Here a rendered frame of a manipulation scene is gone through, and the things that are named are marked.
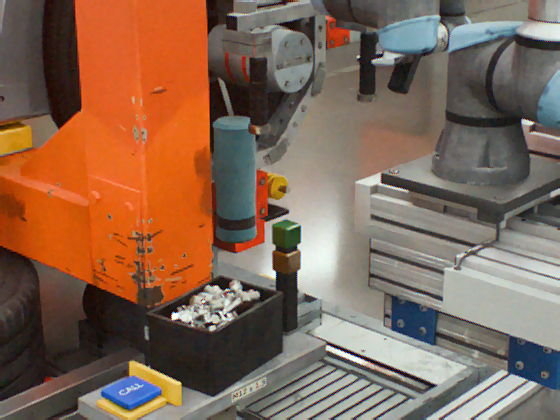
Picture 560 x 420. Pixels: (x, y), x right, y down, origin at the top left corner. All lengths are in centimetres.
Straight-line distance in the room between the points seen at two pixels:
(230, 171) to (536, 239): 85
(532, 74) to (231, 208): 95
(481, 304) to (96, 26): 79
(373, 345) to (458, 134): 123
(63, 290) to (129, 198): 150
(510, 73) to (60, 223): 92
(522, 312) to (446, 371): 119
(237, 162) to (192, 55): 45
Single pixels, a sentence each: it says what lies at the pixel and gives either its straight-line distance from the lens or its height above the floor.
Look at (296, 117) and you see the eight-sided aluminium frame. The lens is 265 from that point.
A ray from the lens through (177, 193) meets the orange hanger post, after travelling 199.
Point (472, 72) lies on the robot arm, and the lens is 170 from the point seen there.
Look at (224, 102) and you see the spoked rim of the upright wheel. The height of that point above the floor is 72.
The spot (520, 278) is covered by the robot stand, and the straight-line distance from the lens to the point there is 162.
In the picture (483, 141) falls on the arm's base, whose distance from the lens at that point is 172.
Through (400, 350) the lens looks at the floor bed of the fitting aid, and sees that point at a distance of 286.
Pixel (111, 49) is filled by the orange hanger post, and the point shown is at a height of 97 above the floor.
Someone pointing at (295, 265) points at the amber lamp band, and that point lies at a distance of 202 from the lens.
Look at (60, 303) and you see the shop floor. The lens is 336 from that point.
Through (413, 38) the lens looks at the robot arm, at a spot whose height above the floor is 108.
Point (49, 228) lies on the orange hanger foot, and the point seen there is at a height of 60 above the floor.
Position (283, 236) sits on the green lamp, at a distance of 199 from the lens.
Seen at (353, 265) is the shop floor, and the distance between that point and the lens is 356.
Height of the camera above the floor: 136
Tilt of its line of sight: 20 degrees down
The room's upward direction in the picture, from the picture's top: straight up
